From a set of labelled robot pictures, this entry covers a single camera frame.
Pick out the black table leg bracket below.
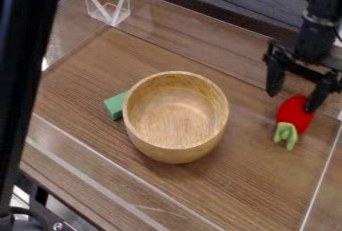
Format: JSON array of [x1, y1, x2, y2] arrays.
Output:
[[29, 185, 76, 231]]

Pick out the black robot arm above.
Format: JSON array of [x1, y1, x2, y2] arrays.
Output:
[[0, 0, 275, 214]]

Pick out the green foam block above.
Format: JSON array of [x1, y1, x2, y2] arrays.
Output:
[[104, 92, 127, 120]]

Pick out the wooden bowl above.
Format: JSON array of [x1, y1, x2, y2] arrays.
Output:
[[123, 71, 230, 164]]

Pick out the red plush strawberry green leaves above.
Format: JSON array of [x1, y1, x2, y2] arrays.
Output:
[[272, 95, 315, 151]]

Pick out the black cable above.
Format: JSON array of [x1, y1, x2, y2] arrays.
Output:
[[8, 206, 48, 231]]

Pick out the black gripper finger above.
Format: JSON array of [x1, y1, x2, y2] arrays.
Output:
[[266, 62, 284, 97], [305, 80, 335, 113]]

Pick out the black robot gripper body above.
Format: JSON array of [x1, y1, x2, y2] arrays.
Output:
[[263, 39, 342, 92]]

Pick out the clear acrylic corner bracket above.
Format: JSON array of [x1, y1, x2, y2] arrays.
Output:
[[85, 0, 131, 27]]

